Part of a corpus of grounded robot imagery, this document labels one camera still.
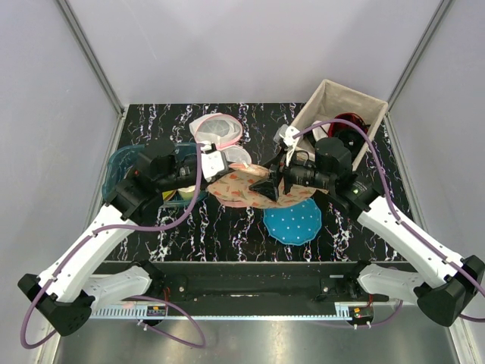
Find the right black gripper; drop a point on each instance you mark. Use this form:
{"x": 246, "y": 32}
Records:
{"x": 278, "y": 170}

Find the floral mesh laundry bag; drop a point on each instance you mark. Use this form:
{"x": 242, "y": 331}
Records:
{"x": 232, "y": 190}

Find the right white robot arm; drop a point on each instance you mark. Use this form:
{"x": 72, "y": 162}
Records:
{"x": 444, "y": 282}

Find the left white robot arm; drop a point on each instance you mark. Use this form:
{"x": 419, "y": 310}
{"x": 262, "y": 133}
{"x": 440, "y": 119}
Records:
{"x": 65, "y": 293}

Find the white round mesh bra bag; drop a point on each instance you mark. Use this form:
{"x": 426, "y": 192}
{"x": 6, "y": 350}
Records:
{"x": 223, "y": 132}

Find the red and black bra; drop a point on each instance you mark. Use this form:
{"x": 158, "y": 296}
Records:
{"x": 350, "y": 137}

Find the cream cup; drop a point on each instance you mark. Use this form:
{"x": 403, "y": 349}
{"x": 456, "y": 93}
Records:
{"x": 187, "y": 193}

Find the yellow polka dot plate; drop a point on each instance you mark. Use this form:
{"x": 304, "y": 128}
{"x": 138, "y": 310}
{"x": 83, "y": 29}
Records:
{"x": 169, "y": 196}

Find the blue polka dot plate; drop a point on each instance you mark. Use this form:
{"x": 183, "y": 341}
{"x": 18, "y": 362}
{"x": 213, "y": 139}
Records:
{"x": 294, "y": 225}

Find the teal plastic bin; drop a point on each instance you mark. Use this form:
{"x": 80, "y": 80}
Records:
{"x": 123, "y": 159}

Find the wicker basket with liner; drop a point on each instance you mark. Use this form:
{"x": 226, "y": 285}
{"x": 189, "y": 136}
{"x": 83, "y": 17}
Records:
{"x": 331, "y": 99}

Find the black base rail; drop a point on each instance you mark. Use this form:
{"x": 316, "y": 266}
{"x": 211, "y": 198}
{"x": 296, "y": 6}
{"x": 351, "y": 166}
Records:
{"x": 288, "y": 291}

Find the left aluminium frame post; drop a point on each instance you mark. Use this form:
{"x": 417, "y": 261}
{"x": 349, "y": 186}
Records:
{"x": 82, "y": 41}

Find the aluminium frame post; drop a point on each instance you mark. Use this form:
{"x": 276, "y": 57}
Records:
{"x": 431, "y": 29}
{"x": 82, "y": 41}

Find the right aluminium frame post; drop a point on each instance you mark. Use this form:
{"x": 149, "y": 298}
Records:
{"x": 431, "y": 29}

